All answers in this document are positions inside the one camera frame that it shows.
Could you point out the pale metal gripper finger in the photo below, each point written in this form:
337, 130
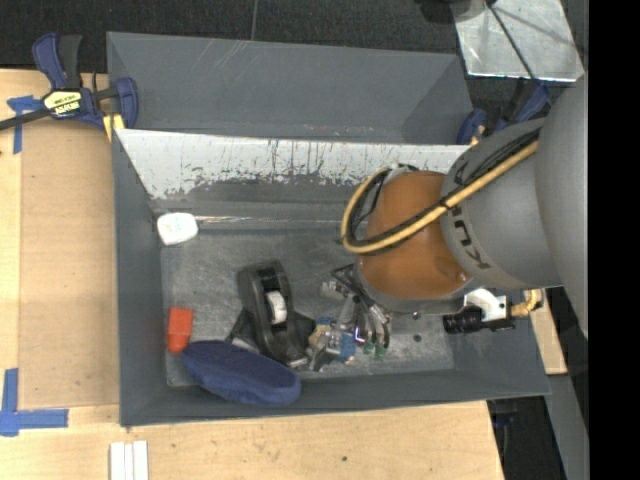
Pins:
320, 335
325, 355

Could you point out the black tape dispenser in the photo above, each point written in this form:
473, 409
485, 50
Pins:
262, 288

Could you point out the dark blue round cloth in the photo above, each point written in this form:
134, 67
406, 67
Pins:
240, 373

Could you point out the orange-red small block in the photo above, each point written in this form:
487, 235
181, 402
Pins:
180, 325

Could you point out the white rounded small box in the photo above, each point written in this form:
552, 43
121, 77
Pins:
177, 228

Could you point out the grey metal bin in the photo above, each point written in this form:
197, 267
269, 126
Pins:
280, 93

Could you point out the black cylinder on white bracket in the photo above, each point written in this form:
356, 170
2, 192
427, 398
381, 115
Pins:
470, 320

